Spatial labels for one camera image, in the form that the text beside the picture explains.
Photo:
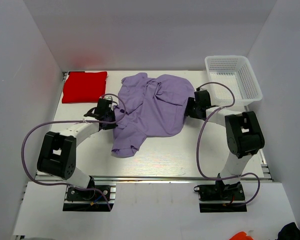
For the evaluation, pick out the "orange object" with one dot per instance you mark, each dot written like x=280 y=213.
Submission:
x=241 y=236

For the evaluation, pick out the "white plastic basket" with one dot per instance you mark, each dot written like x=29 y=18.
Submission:
x=235 y=72

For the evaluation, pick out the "folded red t shirt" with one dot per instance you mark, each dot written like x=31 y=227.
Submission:
x=84 y=87

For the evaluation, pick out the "black cloth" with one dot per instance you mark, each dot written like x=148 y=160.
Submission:
x=289 y=232

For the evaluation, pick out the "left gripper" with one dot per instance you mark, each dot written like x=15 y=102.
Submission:
x=110 y=126

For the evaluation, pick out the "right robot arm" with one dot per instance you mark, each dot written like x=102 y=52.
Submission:
x=244 y=136

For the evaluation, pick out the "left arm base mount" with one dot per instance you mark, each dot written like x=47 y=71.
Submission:
x=89 y=201

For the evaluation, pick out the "purple t shirt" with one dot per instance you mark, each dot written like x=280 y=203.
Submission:
x=150 y=107

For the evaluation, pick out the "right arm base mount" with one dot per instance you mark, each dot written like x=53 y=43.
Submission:
x=214 y=199

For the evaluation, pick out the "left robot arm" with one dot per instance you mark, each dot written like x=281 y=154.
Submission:
x=58 y=152

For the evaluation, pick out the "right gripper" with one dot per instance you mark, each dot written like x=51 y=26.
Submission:
x=191 y=102

